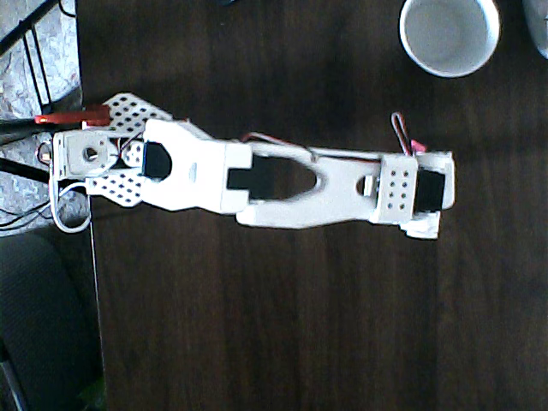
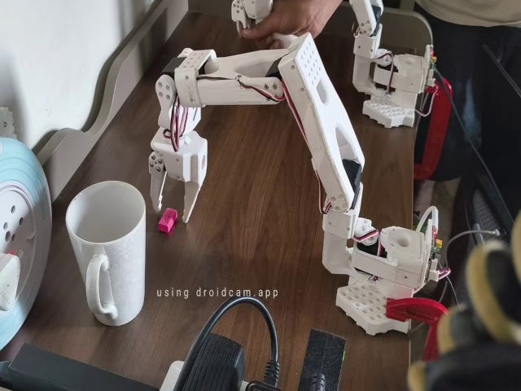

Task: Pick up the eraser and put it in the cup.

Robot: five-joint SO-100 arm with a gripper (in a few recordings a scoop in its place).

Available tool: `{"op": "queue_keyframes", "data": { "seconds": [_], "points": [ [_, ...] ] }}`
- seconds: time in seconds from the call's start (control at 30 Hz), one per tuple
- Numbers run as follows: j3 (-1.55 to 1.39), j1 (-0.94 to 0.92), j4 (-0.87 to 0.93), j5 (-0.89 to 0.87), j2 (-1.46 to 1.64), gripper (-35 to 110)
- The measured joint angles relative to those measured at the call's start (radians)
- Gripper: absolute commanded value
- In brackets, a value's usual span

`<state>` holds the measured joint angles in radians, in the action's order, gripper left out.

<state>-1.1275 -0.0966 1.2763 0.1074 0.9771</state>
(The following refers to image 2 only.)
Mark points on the person's hand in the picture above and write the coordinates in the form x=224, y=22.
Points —
x=297, y=16

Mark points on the grey wavy furniture frame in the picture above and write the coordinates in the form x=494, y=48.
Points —
x=122, y=65

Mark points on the white ceramic mug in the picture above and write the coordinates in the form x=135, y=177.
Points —
x=114, y=260

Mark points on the white leader robot arm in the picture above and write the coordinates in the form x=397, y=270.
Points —
x=368, y=53

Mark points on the flat black device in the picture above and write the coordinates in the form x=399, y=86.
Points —
x=61, y=372

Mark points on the white power plug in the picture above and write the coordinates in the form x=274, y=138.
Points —
x=9, y=281

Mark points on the person's body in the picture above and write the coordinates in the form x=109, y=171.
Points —
x=468, y=81

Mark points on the black power adapter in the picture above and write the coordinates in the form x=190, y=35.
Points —
x=211, y=362

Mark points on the white follower robot arm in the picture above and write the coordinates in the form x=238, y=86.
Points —
x=321, y=102

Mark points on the white gear-shaped object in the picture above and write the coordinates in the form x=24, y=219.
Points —
x=6, y=122

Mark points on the blurred black yellow object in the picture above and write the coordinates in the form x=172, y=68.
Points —
x=488, y=305

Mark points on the red table clamp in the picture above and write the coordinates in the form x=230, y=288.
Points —
x=437, y=122
x=411, y=309

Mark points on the small pink block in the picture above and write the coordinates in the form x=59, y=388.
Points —
x=167, y=220

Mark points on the black monitor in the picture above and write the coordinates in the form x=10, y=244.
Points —
x=510, y=195

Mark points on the black box with green light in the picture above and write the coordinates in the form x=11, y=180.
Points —
x=323, y=358

